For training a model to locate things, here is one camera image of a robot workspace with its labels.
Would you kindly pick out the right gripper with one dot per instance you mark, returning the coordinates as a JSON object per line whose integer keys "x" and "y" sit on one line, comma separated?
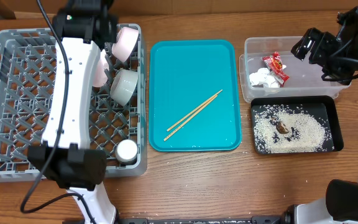
{"x": 309, "y": 42}

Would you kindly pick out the red snack wrapper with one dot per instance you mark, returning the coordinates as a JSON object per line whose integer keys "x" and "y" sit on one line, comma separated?
{"x": 275, "y": 65}

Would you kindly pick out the white tissue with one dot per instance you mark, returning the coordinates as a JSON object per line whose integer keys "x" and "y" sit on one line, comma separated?
{"x": 263, "y": 78}

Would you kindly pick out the wooden chopstick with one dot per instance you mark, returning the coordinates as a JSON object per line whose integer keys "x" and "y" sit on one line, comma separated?
{"x": 183, "y": 123}
{"x": 193, "y": 111}

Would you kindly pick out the grey bowl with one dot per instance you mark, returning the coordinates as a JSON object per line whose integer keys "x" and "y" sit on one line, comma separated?
{"x": 123, "y": 86}

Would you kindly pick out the small white cup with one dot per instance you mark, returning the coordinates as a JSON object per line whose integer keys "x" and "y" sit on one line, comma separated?
{"x": 126, "y": 152}

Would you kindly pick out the large white plate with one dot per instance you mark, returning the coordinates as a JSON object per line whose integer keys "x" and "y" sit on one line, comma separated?
{"x": 100, "y": 77}

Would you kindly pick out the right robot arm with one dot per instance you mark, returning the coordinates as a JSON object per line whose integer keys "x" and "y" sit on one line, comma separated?
{"x": 338, "y": 57}

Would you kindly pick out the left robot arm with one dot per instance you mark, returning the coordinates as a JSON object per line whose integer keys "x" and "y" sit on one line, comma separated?
{"x": 80, "y": 29}

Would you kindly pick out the clear plastic bin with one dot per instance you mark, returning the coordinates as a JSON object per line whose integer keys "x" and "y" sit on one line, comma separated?
{"x": 305, "y": 79}

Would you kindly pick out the black tray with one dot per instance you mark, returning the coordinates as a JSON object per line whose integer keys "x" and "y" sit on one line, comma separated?
{"x": 326, "y": 100}

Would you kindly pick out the brown food chunk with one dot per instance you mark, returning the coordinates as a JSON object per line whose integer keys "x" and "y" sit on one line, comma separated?
{"x": 280, "y": 127}

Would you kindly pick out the spilled rice grains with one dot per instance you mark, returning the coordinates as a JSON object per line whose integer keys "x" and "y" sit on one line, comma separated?
{"x": 308, "y": 125}

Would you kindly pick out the teal plastic tray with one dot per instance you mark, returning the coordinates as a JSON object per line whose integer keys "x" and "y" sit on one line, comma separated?
{"x": 183, "y": 74}

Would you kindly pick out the grey plastic dish rack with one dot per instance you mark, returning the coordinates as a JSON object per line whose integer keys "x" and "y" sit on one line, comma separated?
{"x": 27, "y": 75}

